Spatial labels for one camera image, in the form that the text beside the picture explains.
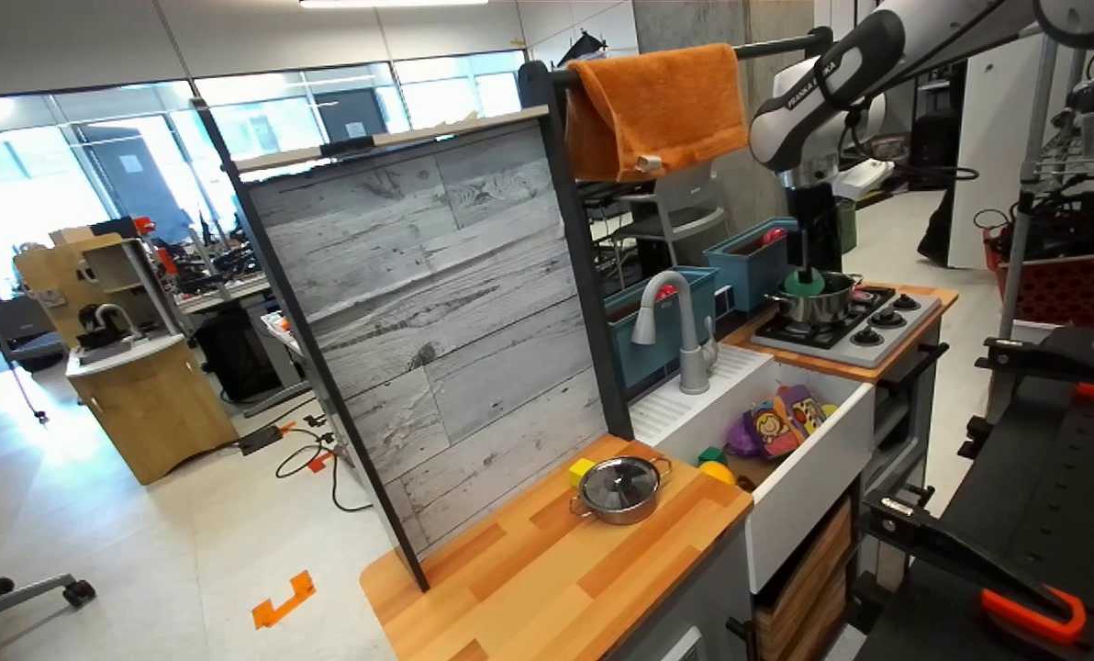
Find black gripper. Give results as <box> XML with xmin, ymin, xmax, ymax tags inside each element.
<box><xmin>781</xmin><ymin>179</ymin><xmax>848</xmax><ymax>282</ymax></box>

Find green plush toy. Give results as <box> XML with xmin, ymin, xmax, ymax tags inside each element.
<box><xmin>781</xmin><ymin>268</ymin><xmax>830</xmax><ymax>302</ymax></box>

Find steel cooking pot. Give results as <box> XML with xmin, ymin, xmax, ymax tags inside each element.
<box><xmin>762</xmin><ymin>268</ymin><xmax>864</xmax><ymax>332</ymax></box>

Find grey toy stove top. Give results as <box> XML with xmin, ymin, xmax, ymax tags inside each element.
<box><xmin>746</xmin><ymin>282</ymin><xmax>947</xmax><ymax>373</ymax></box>

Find grey toy faucet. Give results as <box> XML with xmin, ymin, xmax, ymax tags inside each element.
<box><xmin>633</xmin><ymin>268</ymin><xmax>723</xmax><ymax>398</ymax></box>

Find white sink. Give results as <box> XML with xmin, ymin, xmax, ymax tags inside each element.
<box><xmin>627</xmin><ymin>344</ymin><xmax>876</xmax><ymax>599</ymax></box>

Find teal plastic bin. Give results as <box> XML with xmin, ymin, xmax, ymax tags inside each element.
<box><xmin>602</xmin><ymin>264</ymin><xmax>723</xmax><ymax>398</ymax></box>
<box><xmin>700</xmin><ymin>218</ymin><xmax>805</xmax><ymax>316</ymax></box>

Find orange towel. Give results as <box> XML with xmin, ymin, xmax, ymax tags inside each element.
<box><xmin>562</xmin><ymin>39</ymin><xmax>754</xmax><ymax>189</ymax></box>

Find red basket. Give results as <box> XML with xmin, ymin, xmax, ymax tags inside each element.
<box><xmin>983</xmin><ymin>233</ymin><xmax>1094</xmax><ymax>332</ymax></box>

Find grey kitchen cabinet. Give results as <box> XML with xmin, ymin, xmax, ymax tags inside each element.
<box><xmin>598</xmin><ymin>307</ymin><xmax>951</xmax><ymax>661</ymax></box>

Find grey wood-look back panel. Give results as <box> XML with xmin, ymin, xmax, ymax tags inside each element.
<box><xmin>192</xmin><ymin>104</ymin><xmax>612</xmax><ymax>596</ymax></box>

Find wooden cabinet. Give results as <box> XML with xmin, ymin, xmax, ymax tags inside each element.
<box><xmin>62</xmin><ymin>332</ymin><xmax>237</xmax><ymax>488</ymax></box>

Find wooden shelf unit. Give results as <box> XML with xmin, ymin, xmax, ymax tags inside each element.
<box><xmin>10</xmin><ymin>222</ymin><xmax>171</xmax><ymax>360</ymax></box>

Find office chair base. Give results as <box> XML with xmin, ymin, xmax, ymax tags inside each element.
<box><xmin>0</xmin><ymin>568</ymin><xmax>98</xmax><ymax>637</ymax></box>

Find black metal frame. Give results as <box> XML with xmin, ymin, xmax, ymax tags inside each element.
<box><xmin>513</xmin><ymin>27</ymin><xmax>842</xmax><ymax>446</ymax></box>

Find black floor cable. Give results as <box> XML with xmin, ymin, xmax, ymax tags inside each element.
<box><xmin>269</xmin><ymin>414</ymin><xmax>379</xmax><ymax>518</ymax></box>

